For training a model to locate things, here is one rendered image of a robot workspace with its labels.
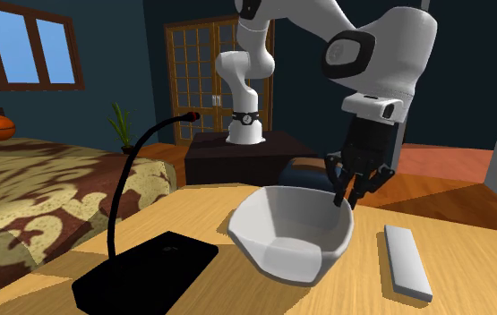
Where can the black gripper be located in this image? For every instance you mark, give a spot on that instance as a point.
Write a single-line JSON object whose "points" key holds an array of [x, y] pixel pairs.
{"points": [[368, 146]]}

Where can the white bowl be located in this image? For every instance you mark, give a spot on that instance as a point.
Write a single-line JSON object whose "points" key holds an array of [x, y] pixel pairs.
{"points": [[291, 235]]}

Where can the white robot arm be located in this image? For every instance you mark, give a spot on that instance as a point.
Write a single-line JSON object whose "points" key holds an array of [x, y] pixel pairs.
{"points": [[394, 52]]}

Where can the dark blue cushion stool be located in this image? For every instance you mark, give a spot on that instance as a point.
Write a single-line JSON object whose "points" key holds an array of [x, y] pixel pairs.
{"points": [[302, 176]]}

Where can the white flat remote control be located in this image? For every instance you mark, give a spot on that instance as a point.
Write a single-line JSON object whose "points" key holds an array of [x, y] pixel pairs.
{"points": [[406, 261]]}

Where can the dark robot stand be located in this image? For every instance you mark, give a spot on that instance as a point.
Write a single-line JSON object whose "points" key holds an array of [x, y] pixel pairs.
{"points": [[239, 161]]}

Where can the wooden lattice door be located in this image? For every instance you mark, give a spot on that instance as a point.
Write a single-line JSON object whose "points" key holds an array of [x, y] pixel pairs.
{"points": [[195, 87]]}

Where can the black gooseneck desk lamp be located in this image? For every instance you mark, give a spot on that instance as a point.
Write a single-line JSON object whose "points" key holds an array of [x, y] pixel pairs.
{"points": [[152, 275]]}

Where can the green potted plant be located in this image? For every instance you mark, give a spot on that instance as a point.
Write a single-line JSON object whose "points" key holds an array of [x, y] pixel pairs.
{"points": [[122, 126]]}

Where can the bed with patterned brown blanket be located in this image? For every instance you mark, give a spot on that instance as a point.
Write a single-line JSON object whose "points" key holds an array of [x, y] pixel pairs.
{"points": [[34, 192]]}

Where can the brown framed window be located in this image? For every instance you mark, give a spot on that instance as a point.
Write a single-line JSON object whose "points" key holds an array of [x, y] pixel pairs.
{"points": [[29, 45]]}

